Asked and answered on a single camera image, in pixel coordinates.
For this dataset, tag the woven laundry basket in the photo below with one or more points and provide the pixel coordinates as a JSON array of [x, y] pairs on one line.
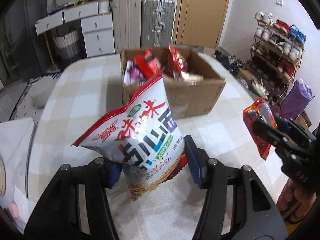
[[68, 45]]

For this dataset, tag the beige bowl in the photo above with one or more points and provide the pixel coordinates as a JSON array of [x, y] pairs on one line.
[[3, 181]]

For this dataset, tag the white noodle snack bag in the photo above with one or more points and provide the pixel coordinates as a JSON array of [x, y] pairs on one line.
[[142, 136]]

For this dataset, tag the grey round stool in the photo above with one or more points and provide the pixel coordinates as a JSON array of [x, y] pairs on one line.
[[41, 91]]

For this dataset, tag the small clear cookie pack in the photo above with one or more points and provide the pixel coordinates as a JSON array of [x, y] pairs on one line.
[[191, 77]]

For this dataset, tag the red cone snack bag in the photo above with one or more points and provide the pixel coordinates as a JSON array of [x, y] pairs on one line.
[[176, 63]]

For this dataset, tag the silver suitcase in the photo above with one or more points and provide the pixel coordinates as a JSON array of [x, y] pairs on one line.
[[157, 23]]

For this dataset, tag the person right hand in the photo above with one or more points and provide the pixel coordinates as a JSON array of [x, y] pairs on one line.
[[290, 191]]

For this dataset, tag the purple grape candy bag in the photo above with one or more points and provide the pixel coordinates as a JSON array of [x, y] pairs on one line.
[[133, 75]]

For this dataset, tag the red orange snack pack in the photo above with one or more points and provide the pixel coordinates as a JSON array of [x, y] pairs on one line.
[[258, 118]]

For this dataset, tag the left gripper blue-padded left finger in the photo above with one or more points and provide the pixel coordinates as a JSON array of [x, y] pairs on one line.
[[57, 213]]

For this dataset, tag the SF cardboard box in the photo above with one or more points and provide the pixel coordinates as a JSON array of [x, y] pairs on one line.
[[186, 98]]

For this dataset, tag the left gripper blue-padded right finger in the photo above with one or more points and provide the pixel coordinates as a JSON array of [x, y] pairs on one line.
[[254, 214]]

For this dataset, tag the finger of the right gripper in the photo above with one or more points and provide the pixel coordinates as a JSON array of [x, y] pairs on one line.
[[267, 133], [282, 124]]

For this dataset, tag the white side table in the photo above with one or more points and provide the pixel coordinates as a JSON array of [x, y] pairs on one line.
[[16, 143]]

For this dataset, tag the shoe rack with shoes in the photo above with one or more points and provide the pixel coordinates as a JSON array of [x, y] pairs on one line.
[[276, 54]]

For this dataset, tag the white suitcase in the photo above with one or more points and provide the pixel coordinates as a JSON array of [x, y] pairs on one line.
[[126, 24]]

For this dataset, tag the white drawer desk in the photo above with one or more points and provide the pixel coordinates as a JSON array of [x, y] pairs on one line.
[[92, 20]]

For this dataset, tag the checkered tablecloth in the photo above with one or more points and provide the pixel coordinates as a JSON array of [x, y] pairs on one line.
[[88, 89]]

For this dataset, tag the wooden door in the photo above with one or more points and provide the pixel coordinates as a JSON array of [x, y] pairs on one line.
[[199, 22]]

